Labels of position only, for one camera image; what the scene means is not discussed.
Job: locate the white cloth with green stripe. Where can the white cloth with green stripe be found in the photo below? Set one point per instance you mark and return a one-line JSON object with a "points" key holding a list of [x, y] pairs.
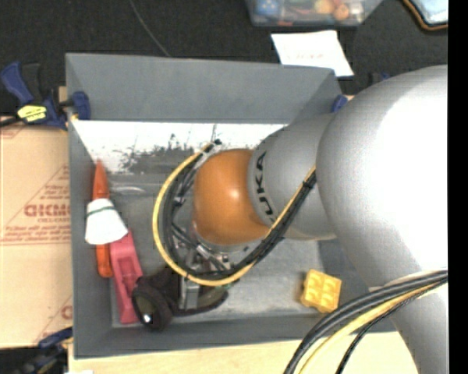
{"points": [[103, 224]]}

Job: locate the orange toy carrot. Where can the orange toy carrot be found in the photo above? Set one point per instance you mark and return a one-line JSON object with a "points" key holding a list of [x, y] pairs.
{"points": [[100, 183]]}

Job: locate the brown cardboard board red print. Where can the brown cardboard board red print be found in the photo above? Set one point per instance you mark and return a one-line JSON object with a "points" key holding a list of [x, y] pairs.
{"points": [[31, 271]]}

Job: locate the yellow toy brick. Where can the yellow toy brick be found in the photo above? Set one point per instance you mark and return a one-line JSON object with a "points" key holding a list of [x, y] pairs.
{"points": [[320, 291]]}

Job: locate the pink flat plastic piece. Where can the pink flat plastic piece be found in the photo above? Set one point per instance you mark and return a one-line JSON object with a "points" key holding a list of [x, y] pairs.
{"points": [[125, 271]]}

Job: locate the grey metal bin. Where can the grey metal bin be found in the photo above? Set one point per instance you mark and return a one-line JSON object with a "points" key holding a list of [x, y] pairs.
{"points": [[203, 88]]}

